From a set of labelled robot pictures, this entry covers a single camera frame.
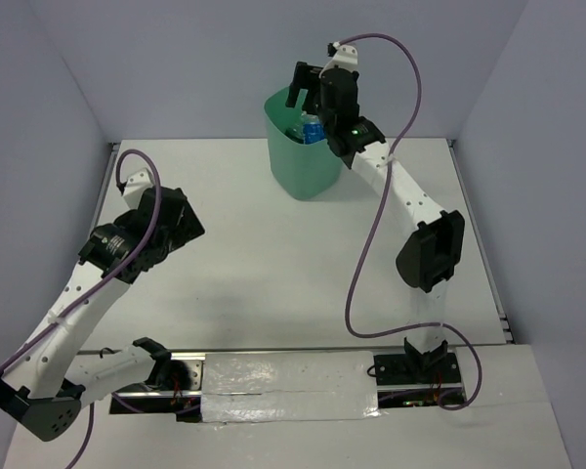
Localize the blue label bottle white cap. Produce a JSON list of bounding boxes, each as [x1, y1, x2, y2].
[[294, 111, 325, 145]]

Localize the green label clear bottle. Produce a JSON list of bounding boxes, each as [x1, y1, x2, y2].
[[285, 128, 300, 143]]

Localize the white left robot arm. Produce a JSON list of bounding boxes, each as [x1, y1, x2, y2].
[[0, 188, 205, 442]]

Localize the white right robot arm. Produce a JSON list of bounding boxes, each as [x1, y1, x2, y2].
[[285, 62, 465, 382]]

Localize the green plastic bin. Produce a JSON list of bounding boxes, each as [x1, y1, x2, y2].
[[264, 87, 342, 200]]

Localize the silver tape patch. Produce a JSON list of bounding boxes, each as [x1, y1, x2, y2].
[[200, 351, 380, 423]]

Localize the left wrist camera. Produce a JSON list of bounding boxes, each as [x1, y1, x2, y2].
[[118, 168, 154, 209]]

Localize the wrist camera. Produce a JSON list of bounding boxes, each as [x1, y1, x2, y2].
[[323, 42, 358, 72], [118, 168, 154, 209]]

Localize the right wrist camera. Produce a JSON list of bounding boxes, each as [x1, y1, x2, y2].
[[323, 42, 358, 72]]

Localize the black metal base rail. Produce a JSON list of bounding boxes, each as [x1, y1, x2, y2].
[[110, 351, 464, 423]]

